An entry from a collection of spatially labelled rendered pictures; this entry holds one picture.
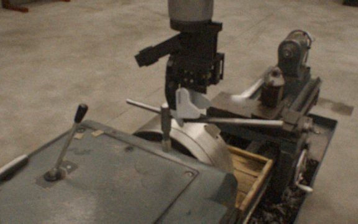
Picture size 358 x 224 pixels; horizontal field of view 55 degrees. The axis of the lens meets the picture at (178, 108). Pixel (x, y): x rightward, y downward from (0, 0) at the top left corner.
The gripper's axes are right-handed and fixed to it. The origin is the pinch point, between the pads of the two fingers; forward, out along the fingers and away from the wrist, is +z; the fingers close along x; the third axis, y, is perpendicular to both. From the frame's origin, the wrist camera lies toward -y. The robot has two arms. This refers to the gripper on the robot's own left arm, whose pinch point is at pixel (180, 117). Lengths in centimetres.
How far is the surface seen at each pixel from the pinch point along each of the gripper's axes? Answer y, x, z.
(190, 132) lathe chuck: -6.5, 16.1, 14.9
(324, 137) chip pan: 17, 143, 84
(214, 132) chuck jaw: -2.8, 23.0, 17.6
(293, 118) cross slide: 7, 82, 41
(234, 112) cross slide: -16, 74, 41
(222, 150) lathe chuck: 1.1, 20.7, 20.7
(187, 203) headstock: 6.6, -8.7, 12.3
